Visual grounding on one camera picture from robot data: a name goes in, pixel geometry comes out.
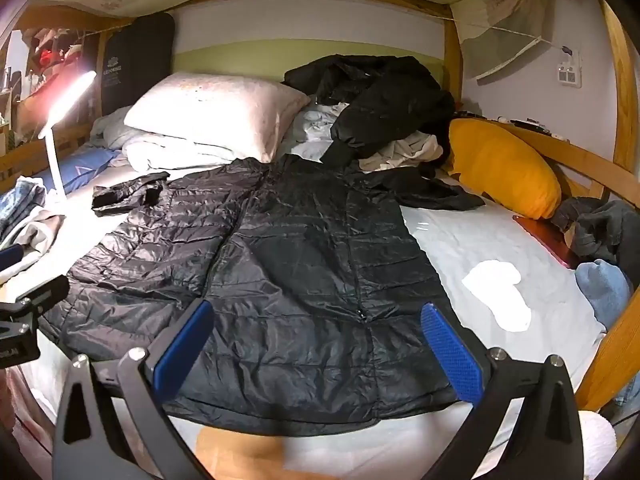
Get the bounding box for light grey garment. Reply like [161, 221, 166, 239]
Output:
[277, 102, 351, 163]

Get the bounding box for cluttered shelf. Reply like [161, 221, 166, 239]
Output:
[0, 25, 103, 161]

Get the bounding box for light blue cloth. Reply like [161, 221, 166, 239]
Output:
[575, 259, 632, 331]

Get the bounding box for orange pillow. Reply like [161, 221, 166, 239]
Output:
[446, 117, 563, 221]

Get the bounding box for blue printed cushion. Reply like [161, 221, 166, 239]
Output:
[0, 147, 118, 196]

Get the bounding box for light grey folded duvet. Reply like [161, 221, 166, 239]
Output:
[90, 107, 241, 171]

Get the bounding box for dark grey garment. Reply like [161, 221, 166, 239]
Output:
[550, 197, 636, 281]

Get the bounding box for wooden bed frame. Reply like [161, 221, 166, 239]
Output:
[0, 0, 640, 411]

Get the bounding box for white cloth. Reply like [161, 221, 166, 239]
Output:
[0, 210, 66, 281]

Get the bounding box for white desk lamp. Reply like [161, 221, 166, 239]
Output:
[37, 70, 98, 206]

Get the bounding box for person's fluffy garment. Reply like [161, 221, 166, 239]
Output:
[580, 410, 618, 480]

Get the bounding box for pale pink pillow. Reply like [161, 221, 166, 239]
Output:
[123, 72, 312, 163]

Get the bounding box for pale curtain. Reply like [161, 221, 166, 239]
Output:
[452, 0, 558, 81]

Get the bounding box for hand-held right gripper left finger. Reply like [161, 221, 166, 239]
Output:
[52, 298, 216, 480]

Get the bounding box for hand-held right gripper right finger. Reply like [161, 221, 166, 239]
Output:
[420, 301, 585, 480]

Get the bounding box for grey printed bed sheet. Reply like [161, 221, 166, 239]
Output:
[15, 160, 608, 480]

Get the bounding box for white wall socket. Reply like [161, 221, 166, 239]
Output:
[555, 50, 583, 88]

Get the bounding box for red notebook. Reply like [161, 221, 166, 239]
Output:
[512, 215, 583, 270]

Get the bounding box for cream garment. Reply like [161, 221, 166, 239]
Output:
[359, 130, 446, 173]

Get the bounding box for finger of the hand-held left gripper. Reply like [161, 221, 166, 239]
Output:
[0, 244, 25, 272]

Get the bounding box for blue jeans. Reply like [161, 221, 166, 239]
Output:
[0, 177, 48, 241]

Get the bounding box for black quilted jacket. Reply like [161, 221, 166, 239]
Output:
[37, 154, 486, 438]

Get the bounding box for black puffy coat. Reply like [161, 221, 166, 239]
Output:
[282, 55, 456, 163]

